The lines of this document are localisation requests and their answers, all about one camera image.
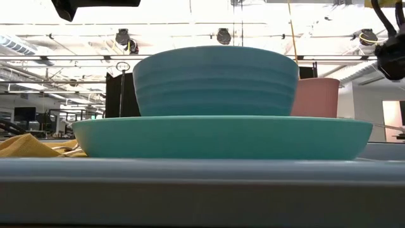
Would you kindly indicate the yellow cloth napkin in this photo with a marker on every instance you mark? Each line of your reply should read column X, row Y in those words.
column 25, row 147

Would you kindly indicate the pink ribbed cup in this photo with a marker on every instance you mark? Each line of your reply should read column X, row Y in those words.
column 316, row 98

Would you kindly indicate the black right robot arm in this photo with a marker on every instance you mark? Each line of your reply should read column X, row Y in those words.
column 394, row 60

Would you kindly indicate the round sign on pole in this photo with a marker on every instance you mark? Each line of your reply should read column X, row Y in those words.
column 122, row 66

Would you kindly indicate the blue plastic serving tray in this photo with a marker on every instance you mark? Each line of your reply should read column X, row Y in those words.
column 202, row 190

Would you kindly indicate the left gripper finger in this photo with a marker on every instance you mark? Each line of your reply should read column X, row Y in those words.
column 109, row 2

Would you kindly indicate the teal deep plate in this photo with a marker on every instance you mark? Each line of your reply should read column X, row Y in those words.
column 221, row 137

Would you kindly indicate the black equipment rack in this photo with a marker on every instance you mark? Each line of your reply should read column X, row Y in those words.
column 63, row 122

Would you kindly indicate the blue ribbed bowl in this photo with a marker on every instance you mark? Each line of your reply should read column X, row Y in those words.
column 215, row 82

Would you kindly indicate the black computer monitor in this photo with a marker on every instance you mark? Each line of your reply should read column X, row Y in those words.
column 24, row 114

